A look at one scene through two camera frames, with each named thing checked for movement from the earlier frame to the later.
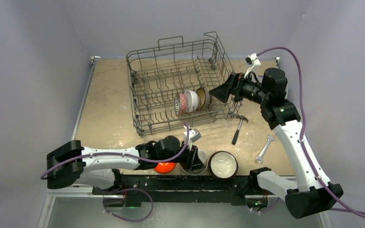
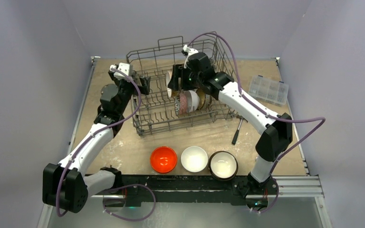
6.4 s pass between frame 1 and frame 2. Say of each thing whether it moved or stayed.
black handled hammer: stayed
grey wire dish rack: stayed
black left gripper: moved
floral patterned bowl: stayed
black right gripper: moved
